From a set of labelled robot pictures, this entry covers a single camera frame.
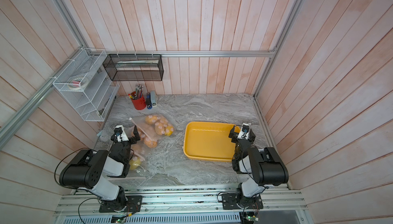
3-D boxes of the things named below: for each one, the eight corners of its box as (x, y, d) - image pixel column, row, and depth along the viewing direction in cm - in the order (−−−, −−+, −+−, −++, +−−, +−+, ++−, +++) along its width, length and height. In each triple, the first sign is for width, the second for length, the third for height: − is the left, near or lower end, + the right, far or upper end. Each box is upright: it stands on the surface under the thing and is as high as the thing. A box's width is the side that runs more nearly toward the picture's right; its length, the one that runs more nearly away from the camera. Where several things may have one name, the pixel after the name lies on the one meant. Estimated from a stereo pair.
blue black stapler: (148, 109, 115) (146, 104, 110) (147, 96, 124) (145, 91, 119) (152, 108, 115) (150, 103, 111) (151, 95, 124) (149, 90, 120)
